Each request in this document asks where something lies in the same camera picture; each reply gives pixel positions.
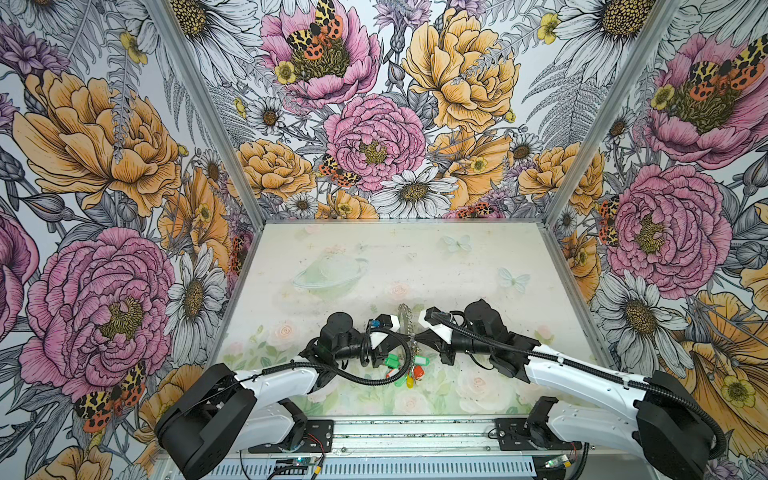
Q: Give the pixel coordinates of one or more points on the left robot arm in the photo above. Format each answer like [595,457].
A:
[228,411]

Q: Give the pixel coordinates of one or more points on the aluminium front rail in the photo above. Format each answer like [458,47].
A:
[441,435]

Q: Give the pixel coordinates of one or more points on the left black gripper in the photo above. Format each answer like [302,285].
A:
[379,355]

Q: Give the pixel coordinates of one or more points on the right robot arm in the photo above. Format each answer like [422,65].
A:
[653,417]

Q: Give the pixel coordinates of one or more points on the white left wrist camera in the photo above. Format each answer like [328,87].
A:
[379,330]

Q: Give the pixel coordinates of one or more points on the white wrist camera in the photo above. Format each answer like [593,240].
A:
[438,322]
[379,330]

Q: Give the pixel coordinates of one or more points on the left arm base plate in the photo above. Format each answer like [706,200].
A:
[315,436]

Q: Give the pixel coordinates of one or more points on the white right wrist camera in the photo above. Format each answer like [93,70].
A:
[438,322]

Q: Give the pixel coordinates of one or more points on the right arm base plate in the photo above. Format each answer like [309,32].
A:
[515,434]

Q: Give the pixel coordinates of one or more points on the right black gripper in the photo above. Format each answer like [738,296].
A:
[441,346]

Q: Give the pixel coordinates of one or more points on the green circuit board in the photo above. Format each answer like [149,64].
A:
[294,463]

